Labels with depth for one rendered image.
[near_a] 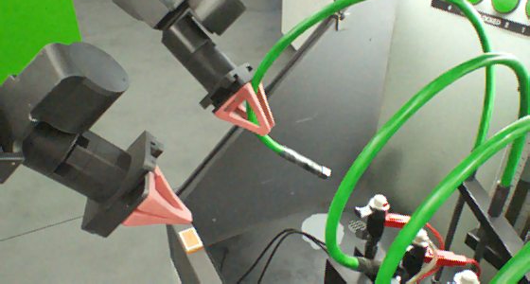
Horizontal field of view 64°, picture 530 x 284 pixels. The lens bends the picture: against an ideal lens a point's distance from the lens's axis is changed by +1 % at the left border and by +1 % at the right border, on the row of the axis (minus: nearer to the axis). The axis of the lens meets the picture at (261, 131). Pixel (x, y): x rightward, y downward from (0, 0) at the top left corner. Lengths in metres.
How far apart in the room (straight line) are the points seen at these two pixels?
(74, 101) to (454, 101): 0.71
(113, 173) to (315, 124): 0.60
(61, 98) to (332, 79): 0.65
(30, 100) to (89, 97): 0.04
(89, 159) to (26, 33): 3.35
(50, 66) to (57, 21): 3.40
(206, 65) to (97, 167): 0.25
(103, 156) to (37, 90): 0.09
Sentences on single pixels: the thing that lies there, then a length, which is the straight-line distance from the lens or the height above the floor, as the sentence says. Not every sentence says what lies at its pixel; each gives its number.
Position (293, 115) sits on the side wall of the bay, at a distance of 0.90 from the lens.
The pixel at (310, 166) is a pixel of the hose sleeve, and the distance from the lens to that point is 0.69.
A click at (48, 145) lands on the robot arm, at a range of 0.42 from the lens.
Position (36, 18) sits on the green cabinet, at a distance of 3.74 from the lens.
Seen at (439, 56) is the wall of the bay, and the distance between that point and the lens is 0.91.
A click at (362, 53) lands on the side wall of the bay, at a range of 0.95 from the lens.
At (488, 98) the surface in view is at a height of 1.26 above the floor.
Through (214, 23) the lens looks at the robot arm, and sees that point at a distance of 0.61.
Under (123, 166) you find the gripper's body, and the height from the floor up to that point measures 1.31.
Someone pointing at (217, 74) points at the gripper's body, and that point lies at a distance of 0.61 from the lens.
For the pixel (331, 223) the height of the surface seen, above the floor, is 1.22.
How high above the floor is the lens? 1.55
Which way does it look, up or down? 31 degrees down
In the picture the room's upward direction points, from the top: straight up
